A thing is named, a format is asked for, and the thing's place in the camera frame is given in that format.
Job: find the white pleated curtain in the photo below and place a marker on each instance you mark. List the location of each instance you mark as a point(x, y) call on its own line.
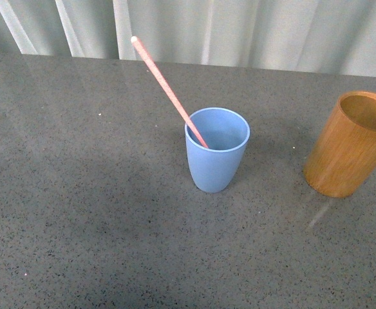
point(317, 36)

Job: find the blue plastic cup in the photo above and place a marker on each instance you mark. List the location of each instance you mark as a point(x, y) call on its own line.
point(226, 133)

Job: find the round bamboo chopstick holder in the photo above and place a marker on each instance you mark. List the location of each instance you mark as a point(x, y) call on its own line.
point(345, 152)

